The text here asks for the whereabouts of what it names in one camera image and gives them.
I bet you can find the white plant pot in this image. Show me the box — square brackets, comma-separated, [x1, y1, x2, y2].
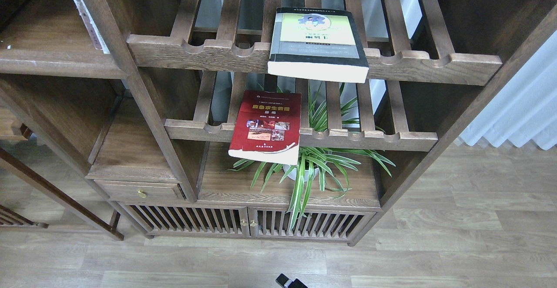
[282, 163, 319, 182]

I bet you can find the white curtain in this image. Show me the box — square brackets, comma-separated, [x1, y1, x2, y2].
[457, 33, 557, 151]

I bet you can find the wooden furniture at left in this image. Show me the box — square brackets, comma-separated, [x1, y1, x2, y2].
[0, 105, 125, 241]

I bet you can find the red cover book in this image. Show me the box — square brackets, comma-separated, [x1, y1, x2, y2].
[228, 90, 301, 165]

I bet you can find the dark wooden bookshelf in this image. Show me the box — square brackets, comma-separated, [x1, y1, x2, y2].
[1, 0, 556, 246]

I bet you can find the white book upright on shelf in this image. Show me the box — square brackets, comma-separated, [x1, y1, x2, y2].
[74, 0, 110, 54]

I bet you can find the yellow and black book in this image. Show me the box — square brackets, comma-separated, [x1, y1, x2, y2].
[267, 8, 369, 84]

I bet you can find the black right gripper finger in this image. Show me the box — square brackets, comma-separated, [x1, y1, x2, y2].
[276, 274, 308, 288]

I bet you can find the green spider plant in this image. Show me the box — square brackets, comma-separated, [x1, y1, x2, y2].
[228, 84, 395, 231]

